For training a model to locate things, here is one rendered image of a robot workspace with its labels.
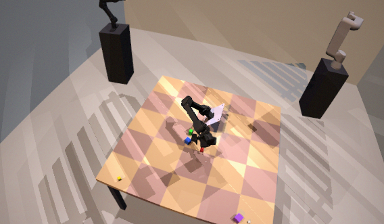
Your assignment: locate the purple block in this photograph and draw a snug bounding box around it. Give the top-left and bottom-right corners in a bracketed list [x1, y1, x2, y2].
[233, 213, 244, 224]

